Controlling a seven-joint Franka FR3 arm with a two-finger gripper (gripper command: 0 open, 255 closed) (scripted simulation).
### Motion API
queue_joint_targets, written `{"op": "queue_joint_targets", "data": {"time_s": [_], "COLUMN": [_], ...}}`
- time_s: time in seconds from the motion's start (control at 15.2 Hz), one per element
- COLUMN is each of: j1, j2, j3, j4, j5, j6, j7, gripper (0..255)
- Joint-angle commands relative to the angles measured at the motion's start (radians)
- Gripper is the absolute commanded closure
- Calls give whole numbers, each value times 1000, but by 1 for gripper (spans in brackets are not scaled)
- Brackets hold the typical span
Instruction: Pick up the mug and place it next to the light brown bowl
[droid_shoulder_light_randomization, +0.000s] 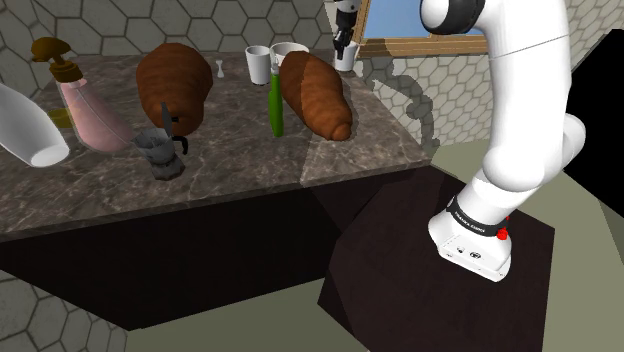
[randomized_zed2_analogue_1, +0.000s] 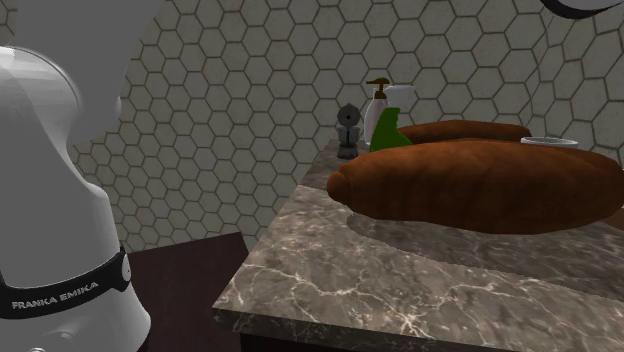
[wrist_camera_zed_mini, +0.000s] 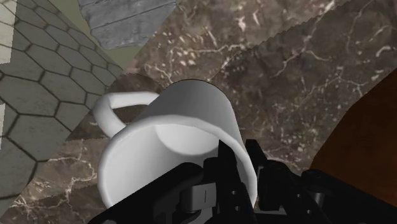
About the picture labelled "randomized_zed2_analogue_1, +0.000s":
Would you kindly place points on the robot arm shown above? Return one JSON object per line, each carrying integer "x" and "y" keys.
{"x": 53, "y": 214}

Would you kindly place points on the slim brown bread loaf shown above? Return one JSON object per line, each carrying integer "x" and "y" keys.
{"x": 463, "y": 130}

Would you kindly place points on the large brown bread loaf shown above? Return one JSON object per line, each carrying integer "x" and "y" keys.
{"x": 478, "y": 187}

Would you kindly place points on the white soap pump bottle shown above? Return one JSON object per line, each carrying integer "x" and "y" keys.
{"x": 374, "y": 114}

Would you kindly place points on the green spray bottle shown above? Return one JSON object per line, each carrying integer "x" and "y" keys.
{"x": 387, "y": 134}

